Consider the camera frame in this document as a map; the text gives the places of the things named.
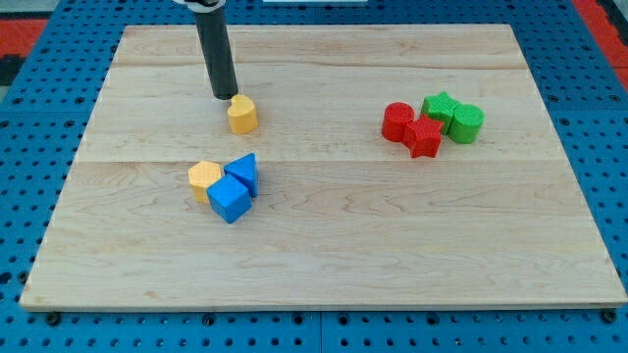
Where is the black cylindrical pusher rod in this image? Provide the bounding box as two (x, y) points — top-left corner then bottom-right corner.
(193, 3), (238, 100)

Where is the white rod mount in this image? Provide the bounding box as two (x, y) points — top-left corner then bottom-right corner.
(174, 0), (226, 9)

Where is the yellow heart block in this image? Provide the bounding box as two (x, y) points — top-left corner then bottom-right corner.
(228, 94), (258, 134)

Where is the blue triangle block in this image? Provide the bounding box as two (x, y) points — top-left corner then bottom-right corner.
(224, 153), (259, 198)

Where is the yellow hexagon block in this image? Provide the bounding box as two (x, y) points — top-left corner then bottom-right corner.
(188, 161), (223, 204)

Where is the blue cube block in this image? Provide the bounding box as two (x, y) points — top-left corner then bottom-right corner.
(206, 175), (252, 224)

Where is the red cylinder block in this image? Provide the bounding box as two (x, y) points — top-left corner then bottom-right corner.
(382, 102), (415, 142)

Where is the light wooden board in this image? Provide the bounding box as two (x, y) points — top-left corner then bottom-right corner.
(20, 25), (627, 313)

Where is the red star block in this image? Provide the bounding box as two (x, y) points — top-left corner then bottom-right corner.
(402, 115), (444, 158)

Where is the green star block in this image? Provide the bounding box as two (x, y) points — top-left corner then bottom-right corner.
(421, 91), (461, 134)

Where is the green cylinder block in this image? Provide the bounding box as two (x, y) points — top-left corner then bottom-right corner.
(448, 104), (485, 144)

